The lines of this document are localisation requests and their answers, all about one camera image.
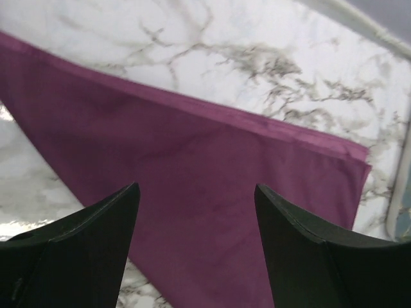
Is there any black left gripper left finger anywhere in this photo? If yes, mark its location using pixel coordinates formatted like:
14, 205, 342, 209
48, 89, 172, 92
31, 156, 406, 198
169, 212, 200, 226
1, 184, 140, 308

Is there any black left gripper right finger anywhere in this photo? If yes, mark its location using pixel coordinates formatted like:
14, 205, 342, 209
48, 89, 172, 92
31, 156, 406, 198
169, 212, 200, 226
254, 185, 410, 307

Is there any purple cloth napkin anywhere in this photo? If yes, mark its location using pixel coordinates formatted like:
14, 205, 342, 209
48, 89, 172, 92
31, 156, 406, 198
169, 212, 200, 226
1, 33, 370, 307

